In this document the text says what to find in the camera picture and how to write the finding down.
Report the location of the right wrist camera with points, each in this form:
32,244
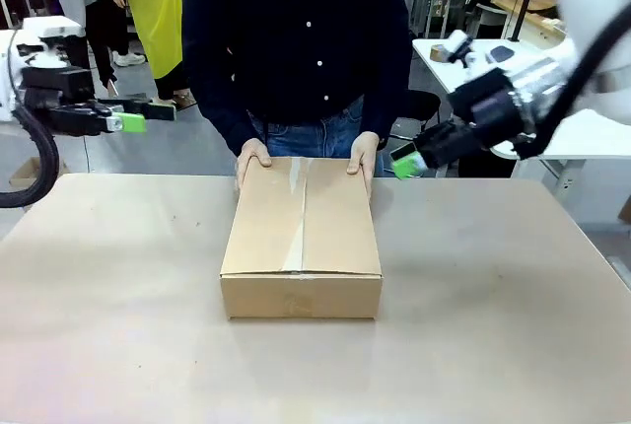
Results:
458,47

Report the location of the brown cardboard shipping box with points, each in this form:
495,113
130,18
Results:
276,227

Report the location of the person's right hand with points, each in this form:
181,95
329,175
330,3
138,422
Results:
252,150

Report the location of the person's left forearm dark sleeve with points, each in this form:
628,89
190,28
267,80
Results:
389,113

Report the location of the wooden work table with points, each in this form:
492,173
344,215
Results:
537,5

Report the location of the small cardboard floor box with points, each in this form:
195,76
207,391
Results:
29,173

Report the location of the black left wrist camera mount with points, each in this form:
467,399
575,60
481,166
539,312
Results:
61,83

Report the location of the person's right forearm dark sleeve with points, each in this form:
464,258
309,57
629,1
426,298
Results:
227,123

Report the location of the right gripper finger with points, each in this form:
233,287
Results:
409,166
404,153

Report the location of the person's left hand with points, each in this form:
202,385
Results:
366,148

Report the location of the person in blue jeans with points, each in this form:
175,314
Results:
315,140

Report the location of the white sneaker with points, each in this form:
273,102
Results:
129,59

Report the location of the person in yellow apron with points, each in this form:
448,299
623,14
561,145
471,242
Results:
153,15

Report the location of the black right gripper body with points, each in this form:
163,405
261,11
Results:
451,143

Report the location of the black chair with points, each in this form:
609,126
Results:
419,108

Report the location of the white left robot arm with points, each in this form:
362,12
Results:
49,25

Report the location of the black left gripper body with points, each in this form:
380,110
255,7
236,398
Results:
76,119

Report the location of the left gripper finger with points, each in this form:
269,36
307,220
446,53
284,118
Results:
132,123
160,112

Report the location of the brown tape roll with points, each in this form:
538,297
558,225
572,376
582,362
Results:
438,52

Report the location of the person's dark buttoned shirt torso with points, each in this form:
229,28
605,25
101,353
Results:
296,24

